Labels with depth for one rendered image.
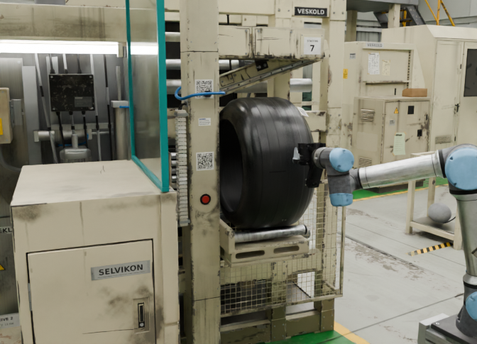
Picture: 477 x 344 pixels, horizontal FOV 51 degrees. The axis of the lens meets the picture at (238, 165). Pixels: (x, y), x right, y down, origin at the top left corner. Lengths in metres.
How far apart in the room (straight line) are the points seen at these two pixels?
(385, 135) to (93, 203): 5.74
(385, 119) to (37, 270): 5.81
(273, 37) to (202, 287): 1.17
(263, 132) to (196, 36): 0.45
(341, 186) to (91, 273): 0.82
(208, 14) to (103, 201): 0.99
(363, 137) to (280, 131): 5.03
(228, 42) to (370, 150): 4.77
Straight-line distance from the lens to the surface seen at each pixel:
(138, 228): 1.32
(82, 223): 1.30
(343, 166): 1.64
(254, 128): 1.95
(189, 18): 2.00
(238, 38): 2.34
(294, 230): 2.18
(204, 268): 2.17
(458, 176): 1.59
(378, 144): 6.79
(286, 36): 2.43
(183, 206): 2.07
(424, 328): 2.03
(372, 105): 6.84
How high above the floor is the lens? 1.57
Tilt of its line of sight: 10 degrees down
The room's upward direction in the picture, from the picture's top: straight up
